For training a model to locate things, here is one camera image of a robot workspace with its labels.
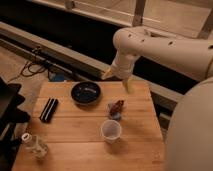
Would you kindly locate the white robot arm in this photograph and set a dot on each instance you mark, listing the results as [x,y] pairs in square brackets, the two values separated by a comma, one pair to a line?
[189,142]

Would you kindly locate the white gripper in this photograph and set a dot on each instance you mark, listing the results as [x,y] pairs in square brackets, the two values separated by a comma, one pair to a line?
[122,67]

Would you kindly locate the blue floor object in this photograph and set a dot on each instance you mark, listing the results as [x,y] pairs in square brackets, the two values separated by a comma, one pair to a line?
[57,78]

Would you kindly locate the black chair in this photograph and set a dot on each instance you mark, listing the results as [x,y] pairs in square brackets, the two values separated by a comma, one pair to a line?
[10,116]

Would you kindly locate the metal frame rail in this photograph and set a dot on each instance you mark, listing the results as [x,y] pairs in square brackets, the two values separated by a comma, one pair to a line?
[67,55]

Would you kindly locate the black rectangular case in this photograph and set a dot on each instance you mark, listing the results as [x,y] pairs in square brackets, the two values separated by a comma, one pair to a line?
[48,110]

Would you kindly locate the dark round bowl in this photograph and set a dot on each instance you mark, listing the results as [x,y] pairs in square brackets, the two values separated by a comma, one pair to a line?
[85,92]

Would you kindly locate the translucent plastic cup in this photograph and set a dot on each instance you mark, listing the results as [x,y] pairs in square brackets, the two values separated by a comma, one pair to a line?
[111,131]

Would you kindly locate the clear plastic bottle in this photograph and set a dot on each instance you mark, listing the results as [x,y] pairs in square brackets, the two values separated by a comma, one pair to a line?
[34,144]

